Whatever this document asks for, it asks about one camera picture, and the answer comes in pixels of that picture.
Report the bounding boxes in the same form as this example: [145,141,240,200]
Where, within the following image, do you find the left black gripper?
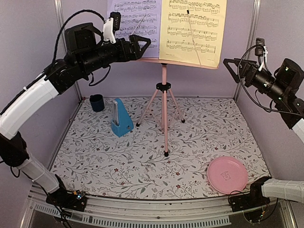
[79,33,151,75]

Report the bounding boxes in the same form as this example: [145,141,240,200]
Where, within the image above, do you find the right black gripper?
[224,57,288,103]

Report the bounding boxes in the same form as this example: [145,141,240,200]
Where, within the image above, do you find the purple sheet music paper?
[107,0,162,58]

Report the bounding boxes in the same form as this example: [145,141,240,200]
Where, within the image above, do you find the yellow sheet music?
[159,0,228,69]

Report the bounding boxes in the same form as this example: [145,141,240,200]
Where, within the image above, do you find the pink music stand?
[136,58,219,157]

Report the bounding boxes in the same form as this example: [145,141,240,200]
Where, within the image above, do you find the blue metronome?
[111,98,134,137]

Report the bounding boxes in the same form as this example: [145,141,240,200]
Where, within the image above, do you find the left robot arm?
[0,20,151,206]

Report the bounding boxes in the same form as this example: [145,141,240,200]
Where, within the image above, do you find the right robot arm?
[223,58,304,207]

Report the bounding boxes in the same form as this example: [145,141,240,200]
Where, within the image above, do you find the dark blue cup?
[89,94,105,112]

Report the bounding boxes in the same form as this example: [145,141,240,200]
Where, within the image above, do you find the pink plate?
[207,156,248,194]

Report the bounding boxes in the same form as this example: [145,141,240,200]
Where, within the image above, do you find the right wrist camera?
[255,38,269,72]

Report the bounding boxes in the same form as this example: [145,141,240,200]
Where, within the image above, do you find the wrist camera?
[255,38,269,72]
[103,12,121,44]

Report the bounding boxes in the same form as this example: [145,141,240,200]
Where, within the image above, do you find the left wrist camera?
[103,12,121,44]

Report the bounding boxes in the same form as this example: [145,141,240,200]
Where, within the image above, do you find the right black cable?
[237,46,304,118]

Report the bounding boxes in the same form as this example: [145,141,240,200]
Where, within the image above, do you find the black cable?
[237,46,304,118]
[51,9,106,69]

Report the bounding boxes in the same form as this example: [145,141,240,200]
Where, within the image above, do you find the left black cable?
[51,9,106,69]

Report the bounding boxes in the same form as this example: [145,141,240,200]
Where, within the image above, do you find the left aluminium frame post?
[54,0,82,103]

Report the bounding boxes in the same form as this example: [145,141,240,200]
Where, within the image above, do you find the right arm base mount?
[228,190,270,212]

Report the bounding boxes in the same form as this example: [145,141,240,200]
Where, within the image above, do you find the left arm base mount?
[46,189,87,212]

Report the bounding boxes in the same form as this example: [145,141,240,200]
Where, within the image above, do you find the front aluminium rail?
[21,187,298,228]

